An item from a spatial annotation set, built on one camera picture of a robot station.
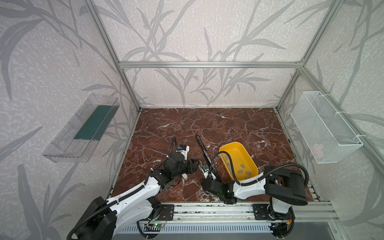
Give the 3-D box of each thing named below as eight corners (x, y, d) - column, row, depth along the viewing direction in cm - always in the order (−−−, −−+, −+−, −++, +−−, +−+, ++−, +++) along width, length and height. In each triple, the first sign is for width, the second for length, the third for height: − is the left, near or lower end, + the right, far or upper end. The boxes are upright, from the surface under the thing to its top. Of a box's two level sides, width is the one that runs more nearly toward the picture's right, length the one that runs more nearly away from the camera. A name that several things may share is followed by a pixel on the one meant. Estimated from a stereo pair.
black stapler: (213, 174, 89) (213, 172, 86) (194, 139, 104) (194, 136, 102) (217, 171, 89) (218, 169, 87) (198, 137, 105) (198, 135, 103)
